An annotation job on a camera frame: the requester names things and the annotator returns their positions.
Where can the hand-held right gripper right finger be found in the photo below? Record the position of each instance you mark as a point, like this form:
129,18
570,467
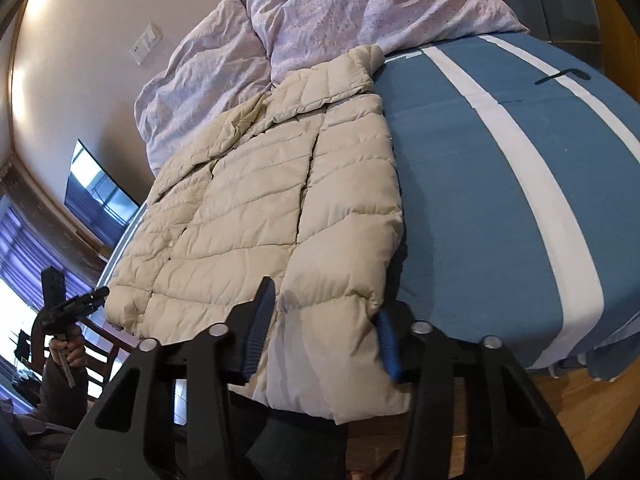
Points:
389,350

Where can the wall-mounted flat television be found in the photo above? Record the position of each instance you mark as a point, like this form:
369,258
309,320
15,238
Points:
95,190

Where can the blue bed sheet white stripes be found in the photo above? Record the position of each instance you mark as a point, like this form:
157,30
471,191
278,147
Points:
450,185

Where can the lavender pillow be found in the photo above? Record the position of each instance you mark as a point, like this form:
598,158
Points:
200,75

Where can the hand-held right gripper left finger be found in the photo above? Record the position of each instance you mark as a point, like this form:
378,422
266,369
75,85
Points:
255,330

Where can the wooden chair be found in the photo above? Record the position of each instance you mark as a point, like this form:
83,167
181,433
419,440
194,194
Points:
107,355

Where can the person's left hand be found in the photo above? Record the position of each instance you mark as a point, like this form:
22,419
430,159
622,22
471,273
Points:
72,352

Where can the beige puffer jacket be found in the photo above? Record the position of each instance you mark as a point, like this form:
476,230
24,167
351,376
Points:
260,200

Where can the white wall switch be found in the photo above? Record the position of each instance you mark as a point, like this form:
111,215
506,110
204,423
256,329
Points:
145,44

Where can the lavender floral duvet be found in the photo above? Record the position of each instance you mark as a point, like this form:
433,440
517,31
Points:
370,10

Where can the person's left forearm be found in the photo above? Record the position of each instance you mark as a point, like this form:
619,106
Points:
62,400

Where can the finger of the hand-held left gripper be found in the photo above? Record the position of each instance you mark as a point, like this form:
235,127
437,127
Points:
90,297

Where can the grey bed headboard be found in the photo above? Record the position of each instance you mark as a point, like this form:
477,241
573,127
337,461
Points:
560,0

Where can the wooden curtain pelmet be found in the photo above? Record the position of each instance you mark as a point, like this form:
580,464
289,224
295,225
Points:
50,210

